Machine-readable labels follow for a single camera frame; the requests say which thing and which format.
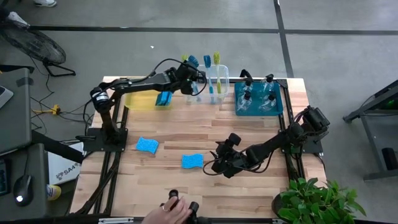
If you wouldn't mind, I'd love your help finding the clear plastic bin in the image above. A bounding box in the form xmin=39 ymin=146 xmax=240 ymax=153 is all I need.
xmin=179 ymin=64 xmax=230 ymax=105

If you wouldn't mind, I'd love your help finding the black floor fan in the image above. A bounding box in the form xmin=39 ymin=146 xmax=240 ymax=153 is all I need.
xmin=0 ymin=21 xmax=77 ymax=78

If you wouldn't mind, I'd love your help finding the green bristle dish brush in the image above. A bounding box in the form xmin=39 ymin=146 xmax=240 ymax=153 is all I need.
xmin=181 ymin=54 xmax=192 ymax=103

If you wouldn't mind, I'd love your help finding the grey desk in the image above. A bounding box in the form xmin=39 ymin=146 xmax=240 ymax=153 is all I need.
xmin=0 ymin=67 xmax=50 ymax=220

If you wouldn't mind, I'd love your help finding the yellow-green toothbrush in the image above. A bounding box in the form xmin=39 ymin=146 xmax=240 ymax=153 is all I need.
xmin=213 ymin=51 xmax=223 ymax=95

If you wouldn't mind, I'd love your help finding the black computer mouse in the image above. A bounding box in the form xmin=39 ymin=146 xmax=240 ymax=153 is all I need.
xmin=12 ymin=174 xmax=34 ymax=207

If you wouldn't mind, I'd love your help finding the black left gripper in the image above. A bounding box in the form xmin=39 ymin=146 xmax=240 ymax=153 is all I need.
xmin=167 ymin=61 xmax=208 ymax=95

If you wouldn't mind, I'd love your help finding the white cardboard box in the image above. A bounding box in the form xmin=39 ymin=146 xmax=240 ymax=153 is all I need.
xmin=46 ymin=141 xmax=84 ymax=186

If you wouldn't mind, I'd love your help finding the person's yellow shoe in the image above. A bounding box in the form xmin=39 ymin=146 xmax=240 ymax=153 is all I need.
xmin=46 ymin=184 xmax=62 ymax=202

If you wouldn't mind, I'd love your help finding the green leafy plant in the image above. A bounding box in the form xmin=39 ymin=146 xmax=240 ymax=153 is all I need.
xmin=276 ymin=177 xmax=367 ymax=224

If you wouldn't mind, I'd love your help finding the person's hand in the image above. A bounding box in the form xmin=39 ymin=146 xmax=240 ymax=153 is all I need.
xmin=141 ymin=195 xmax=193 ymax=224

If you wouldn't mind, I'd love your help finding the blue plastic bin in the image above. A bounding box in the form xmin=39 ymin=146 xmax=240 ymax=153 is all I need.
xmin=233 ymin=80 xmax=284 ymax=117

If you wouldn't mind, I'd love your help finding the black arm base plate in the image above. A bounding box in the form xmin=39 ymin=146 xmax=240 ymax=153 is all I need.
xmin=278 ymin=129 xmax=324 ymax=155
xmin=81 ymin=127 xmax=129 ymax=153

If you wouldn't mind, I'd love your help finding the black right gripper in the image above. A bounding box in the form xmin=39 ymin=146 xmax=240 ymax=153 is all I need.
xmin=210 ymin=133 xmax=249 ymax=180

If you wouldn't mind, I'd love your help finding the yellow plastic bin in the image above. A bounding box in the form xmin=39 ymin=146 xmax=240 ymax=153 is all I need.
xmin=124 ymin=90 xmax=174 ymax=111

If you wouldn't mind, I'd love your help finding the black knobbed device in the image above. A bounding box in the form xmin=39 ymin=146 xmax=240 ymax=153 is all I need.
xmin=158 ymin=189 xmax=212 ymax=224

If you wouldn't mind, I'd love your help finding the black metal cart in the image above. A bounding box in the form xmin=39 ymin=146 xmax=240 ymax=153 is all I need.
xmin=343 ymin=79 xmax=398 ymax=181

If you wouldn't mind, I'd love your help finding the black plant pot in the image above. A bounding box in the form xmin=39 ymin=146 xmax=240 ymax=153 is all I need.
xmin=271 ymin=195 xmax=282 ymax=218

